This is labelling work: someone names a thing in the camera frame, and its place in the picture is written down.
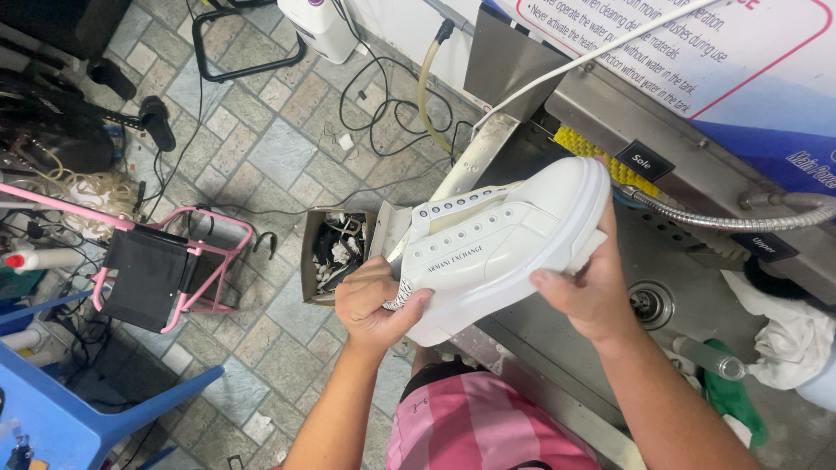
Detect white leather sneaker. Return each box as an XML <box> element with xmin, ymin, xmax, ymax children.
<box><xmin>381</xmin><ymin>155</ymin><xmax>613</xmax><ymax>347</ymax></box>

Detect coil of clear tubing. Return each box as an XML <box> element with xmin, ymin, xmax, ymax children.
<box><xmin>36</xmin><ymin>166</ymin><xmax>139</xmax><ymax>241</ymax></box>

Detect flexible metal hose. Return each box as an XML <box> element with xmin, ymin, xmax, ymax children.
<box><xmin>619</xmin><ymin>184</ymin><xmax>836</xmax><ymax>233</ymax></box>

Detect white cleaning sponge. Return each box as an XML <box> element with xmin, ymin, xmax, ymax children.
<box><xmin>564</xmin><ymin>228</ymin><xmax>609</xmax><ymax>275</ymax></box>

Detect person's right hand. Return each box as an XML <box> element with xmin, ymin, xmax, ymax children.
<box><xmin>529</xmin><ymin>192</ymin><xmax>638</xmax><ymax>348</ymax></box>

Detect black slipper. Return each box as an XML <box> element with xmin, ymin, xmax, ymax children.
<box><xmin>87</xmin><ymin>57</ymin><xmax>138</xmax><ymax>103</ymax></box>
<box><xmin>138</xmin><ymin>95</ymin><xmax>177</xmax><ymax>154</ymax></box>

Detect black machine heap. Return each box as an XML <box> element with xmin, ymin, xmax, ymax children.
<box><xmin>0</xmin><ymin>65</ymin><xmax>126</xmax><ymax>178</ymax></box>

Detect black floor cables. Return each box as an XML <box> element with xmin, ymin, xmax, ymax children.
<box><xmin>323</xmin><ymin>0</ymin><xmax>474</xmax><ymax>197</ymax></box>

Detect stainless steel shoe washing machine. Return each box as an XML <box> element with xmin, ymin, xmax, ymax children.
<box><xmin>405</xmin><ymin>0</ymin><xmax>836</xmax><ymax>470</ymax></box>

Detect black round brush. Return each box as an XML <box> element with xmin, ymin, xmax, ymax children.
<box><xmin>743</xmin><ymin>255</ymin><xmax>794</xmax><ymax>302</ymax></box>

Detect white cable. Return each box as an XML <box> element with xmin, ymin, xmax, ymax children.
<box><xmin>470</xmin><ymin>0</ymin><xmax>719</xmax><ymax>133</ymax></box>

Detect yellow brush roller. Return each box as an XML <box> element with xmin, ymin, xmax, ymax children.
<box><xmin>553</xmin><ymin>125</ymin><xmax>662</xmax><ymax>198</ymax></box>

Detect cardboard box with scraps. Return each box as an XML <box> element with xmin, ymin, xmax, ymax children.
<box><xmin>300</xmin><ymin>207</ymin><xmax>381</xmax><ymax>308</ymax></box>

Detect person's pink striped shirt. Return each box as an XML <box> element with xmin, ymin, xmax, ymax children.
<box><xmin>385</xmin><ymin>362</ymin><xmax>603</xmax><ymax>470</ymax></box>

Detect white plastic appliance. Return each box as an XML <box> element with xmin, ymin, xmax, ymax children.
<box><xmin>277</xmin><ymin>0</ymin><xmax>371</xmax><ymax>65</ymax></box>

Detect person's left hand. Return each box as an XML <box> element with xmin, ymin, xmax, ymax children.
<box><xmin>335</xmin><ymin>255</ymin><xmax>436</xmax><ymax>359</ymax></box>

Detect clear plastic bottle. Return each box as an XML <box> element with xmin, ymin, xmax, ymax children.
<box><xmin>672</xmin><ymin>336</ymin><xmax>747</xmax><ymax>382</ymax></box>

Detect white spray bottle red cap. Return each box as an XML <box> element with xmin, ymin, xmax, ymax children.
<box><xmin>0</xmin><ymin>238</ymin><xmax>86</xmax><ymax>272</ymax></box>

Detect blue plastic chair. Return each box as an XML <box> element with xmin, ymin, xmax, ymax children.
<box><xmin>0</xmin><ymin>290</ymin><xmax>226</xmax><ymax>470</ymax></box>

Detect white cloth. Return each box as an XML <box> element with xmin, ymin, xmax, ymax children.
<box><xmin>721</xmin><ymin>269</ymin><xmax>836</xmax><ymax>393</ymax></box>

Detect translucent yellowish hose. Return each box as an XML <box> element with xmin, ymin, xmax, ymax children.
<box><xmin>417</xmin><ymin>20</ymin><xmax>472</xmax><ymax>158</ymax></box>

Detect white and blue instruction sign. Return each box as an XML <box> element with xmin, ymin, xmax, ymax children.
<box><xmin>482</xmin><ymin>0</ymin><xmax>836</xmax><ymax>197</ymax></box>

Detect pink folding stool black seat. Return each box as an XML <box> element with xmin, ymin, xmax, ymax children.
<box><xmin>0</xmin><ymin>182</ymin><xmax>256</xmax><ymax>334</ymax></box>

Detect green cloth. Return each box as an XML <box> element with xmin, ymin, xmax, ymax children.
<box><xmin>701</xmin><ymin>337</ymin><xmax>771</xmax><ymax>449</ymax></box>

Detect black metal tube frame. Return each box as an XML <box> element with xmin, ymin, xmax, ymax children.
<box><xmin>191</xmin><ymin>0</ymin><xmax>308</xmax><ymax>84</ymax></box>

